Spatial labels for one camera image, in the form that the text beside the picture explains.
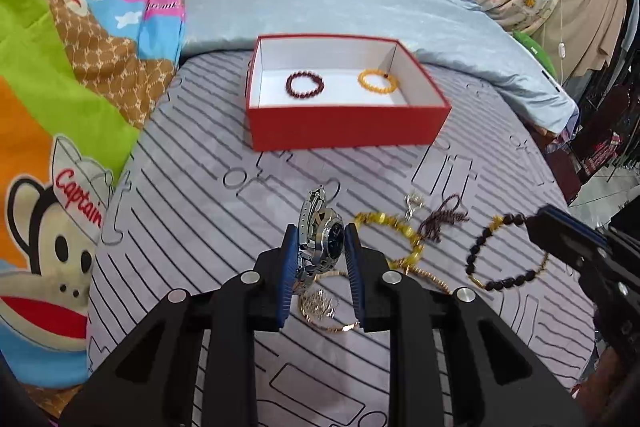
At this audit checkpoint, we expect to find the yellow bead bracelet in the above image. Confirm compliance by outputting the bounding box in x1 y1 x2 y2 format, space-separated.
357 68 396 94

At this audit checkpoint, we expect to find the gold bead chain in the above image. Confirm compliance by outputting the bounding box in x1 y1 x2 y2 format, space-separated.
390 257 453 294

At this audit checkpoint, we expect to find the green packet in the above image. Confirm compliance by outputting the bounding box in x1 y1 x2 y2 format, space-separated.
512 31 558 78

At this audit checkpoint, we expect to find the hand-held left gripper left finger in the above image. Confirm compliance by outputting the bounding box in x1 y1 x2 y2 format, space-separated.
59 223 299 427

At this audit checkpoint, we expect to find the gold bangle with ornament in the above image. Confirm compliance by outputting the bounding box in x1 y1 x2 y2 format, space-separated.
298 269 362 335

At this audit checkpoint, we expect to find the cartoon monkey blanket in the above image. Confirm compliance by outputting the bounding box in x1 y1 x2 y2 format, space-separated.
0 0 188 408

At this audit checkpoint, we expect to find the silver wrist watch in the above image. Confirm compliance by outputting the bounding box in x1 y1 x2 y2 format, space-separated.
292 184 351 295

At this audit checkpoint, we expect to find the small silver clasp charm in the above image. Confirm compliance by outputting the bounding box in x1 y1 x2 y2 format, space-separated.
404 191 426 220

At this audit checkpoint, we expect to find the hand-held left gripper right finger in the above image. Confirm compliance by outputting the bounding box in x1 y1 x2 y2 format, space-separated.
344 223 586 427

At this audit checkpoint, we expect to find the maroon tassel cord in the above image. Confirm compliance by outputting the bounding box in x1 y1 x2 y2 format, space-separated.
417 193 471 243

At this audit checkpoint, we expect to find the red cardboard box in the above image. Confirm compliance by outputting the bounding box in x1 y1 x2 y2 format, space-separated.
245 34 453 152

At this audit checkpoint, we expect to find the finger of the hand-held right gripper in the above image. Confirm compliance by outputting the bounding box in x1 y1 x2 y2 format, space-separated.
526 212 608 271
542 204 611 252

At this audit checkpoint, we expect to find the light blue quilt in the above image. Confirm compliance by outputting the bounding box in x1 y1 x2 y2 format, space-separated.
177 0 581 132

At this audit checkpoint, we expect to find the black bead bracelet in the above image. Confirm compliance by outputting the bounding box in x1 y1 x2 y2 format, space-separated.
464 213 551 293

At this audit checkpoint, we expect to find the yellow chip stone bracelet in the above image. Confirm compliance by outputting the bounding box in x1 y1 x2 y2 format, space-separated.
352 211 426 270

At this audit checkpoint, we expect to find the dark red bead bracelet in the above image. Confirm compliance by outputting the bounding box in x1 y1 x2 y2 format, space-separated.
285 69 326 99

